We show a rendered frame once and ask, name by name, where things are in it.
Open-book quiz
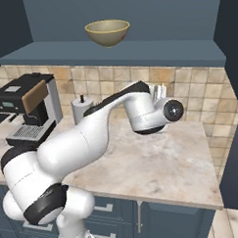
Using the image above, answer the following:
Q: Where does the tan ceramic bowl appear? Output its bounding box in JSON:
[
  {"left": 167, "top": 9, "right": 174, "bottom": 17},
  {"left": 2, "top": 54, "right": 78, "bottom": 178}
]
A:
[{"left": 83, "top": 19, "right": 132, "bottom": 49}]

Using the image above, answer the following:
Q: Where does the blue base cabinet door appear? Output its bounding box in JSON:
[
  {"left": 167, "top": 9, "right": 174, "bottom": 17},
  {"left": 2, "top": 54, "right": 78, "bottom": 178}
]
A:
[{"left": 135, "top": 197, "right": 217, "bottom": 238}]

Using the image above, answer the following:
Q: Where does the dark blue cabinet door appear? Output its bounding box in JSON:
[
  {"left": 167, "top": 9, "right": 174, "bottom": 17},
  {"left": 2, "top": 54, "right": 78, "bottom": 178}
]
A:
[
  {"left": 211, "top": 0, "right": 238, "bottom": 213},
  {"left": 0, "top": 0, "right": 35, "bottom": 71}
]

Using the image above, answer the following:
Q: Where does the white paper towel roll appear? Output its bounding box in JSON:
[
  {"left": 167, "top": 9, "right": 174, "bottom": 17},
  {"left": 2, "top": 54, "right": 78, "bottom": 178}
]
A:
[{"left": 70, "top": 94, "right": 96, "bottom": 126}]

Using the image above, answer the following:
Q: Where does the silver metallic container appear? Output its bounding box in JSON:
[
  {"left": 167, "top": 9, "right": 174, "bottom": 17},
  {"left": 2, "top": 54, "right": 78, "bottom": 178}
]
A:
[{"left": 148, "top": 82, "right": 169, "bottom": 101}]

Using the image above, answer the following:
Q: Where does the blue drawer front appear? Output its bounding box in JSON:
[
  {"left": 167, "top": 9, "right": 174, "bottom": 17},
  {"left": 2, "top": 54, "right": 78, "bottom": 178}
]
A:
[
  {"left": 83, "top": 217, "right": 136, "bottom": 238},
  {"left": 90, "top": 193, "right": 136, "bottom": 223},
  {"left": 0, "top": 216, "right": 61, "bottom": 238}
]

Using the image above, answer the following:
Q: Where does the black and silver coffee machine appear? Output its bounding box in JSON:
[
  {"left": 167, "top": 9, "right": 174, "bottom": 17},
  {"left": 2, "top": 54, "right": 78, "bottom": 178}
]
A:
[{"left": 0, "top": 71, "right": 66, "bottom": 152}]

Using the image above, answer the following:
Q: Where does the blue open wall cabinet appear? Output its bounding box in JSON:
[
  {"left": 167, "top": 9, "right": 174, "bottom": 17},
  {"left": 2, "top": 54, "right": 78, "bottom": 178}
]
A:
[{"left": 0, "top": 0, "right": 227, "bottom": 77}]

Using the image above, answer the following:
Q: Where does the white drawer handle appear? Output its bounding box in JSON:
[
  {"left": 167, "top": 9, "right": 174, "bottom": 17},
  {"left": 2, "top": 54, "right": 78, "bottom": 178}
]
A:
[
  {"left": 93, "top": 203, "right": 115, "bottom": 214},
  {"left": 23, "top": 220, "right": 54, "bottom": 234},
  {"left": 92, "top": 232, "right": 118, "bottom": 238}
]

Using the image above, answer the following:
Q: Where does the white cabinet door handle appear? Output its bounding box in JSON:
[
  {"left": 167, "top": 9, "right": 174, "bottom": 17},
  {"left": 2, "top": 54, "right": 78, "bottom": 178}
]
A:
[{"left": 135, "top": 201, "right": 144, "bottom": 235}]

